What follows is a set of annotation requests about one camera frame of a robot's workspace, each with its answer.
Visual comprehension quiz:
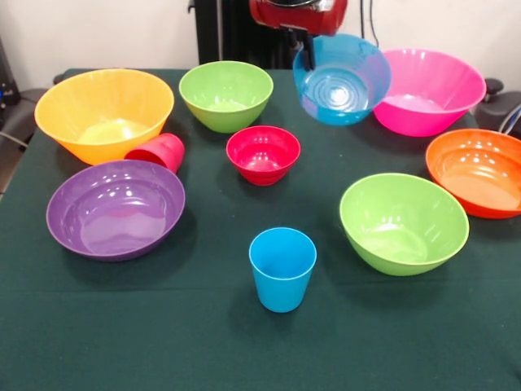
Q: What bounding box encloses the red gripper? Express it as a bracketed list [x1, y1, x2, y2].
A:
[248, 0, 349, 72]

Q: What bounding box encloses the blue bowl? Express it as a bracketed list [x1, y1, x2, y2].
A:
[292, 33, 392, 127]

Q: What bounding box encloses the pink bowl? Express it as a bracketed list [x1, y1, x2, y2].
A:
[372, 47, 488, 138]

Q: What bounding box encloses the red cup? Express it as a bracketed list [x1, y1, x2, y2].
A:
[124, 133, 186, 175]

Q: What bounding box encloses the blue cup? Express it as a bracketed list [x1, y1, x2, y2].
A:
[248, 226, 318, 314]

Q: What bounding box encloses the green bowl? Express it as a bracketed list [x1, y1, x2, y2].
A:
[178, 60, 274, 134]
[339, 173, 471, 277]

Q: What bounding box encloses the red bowl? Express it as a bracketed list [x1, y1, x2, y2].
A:
[225, 125, 302, 187]

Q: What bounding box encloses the yellow bowl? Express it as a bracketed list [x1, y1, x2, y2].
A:
[33, 68, 176, 166]

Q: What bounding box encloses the black office chair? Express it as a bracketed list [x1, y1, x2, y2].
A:
[475, 77, 521, 138]
[0, 87, 50, 147]

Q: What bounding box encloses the orange bowl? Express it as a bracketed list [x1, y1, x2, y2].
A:
[425, 128, 521, 220]

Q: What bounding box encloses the purple bowl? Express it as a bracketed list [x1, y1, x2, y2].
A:
[46, 159, 186, 262]

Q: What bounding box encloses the black computer box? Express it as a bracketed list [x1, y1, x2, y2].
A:
[0, 38, 21, 109]

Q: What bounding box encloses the dark green tablecloth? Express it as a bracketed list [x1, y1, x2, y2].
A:
[0, 68, 521, 391]

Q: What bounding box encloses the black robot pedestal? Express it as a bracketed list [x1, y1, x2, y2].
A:
[187, 0, 331, 70]

